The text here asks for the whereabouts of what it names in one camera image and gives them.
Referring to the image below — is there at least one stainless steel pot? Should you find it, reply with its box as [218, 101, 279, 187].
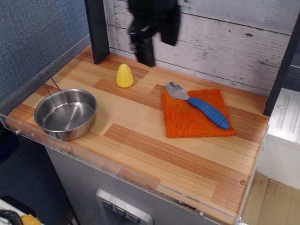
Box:
[34, 71, 98, 141]

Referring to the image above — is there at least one left black vertical post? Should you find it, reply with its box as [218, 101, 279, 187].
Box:
[84, 0, 110, 64]

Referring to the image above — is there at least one black braided cable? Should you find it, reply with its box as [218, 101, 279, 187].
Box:
[0, 209, 23, 225]

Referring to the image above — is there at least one clear acrylic guard rail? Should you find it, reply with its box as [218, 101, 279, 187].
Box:
[2, 37, 269, 225]

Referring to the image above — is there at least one silver toy fridge cabinet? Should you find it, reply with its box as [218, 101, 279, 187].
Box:
[46, 147, 236, 225]

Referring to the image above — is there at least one black vertical post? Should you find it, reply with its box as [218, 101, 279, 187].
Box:
[263, 14, 300, 116]
[84, 0, 110, 64]

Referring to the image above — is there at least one blue handled metal spoon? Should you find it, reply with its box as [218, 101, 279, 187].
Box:
[166, 82, 230, 130]

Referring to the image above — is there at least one orange knitted cloth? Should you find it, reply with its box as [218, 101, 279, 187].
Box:
[161, 89, 235, 138]

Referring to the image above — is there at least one right black vertical post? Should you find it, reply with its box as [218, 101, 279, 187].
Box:
[263, 14, 300, 116]

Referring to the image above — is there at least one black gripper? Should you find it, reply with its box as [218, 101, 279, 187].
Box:
[128, 0, 180, 67]

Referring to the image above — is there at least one yellow toy corn cob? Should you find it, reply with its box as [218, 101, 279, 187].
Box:
[116, 63, 134, 88]

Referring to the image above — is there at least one silver dispenser button panel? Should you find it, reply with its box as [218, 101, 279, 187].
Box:
[96, 188, 153, 225]

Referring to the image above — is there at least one white metal box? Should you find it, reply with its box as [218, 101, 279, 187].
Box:
[256, 88, 300, 189]

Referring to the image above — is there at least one yellow object bottom left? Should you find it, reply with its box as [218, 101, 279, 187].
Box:
[21, 214, 42, 225]

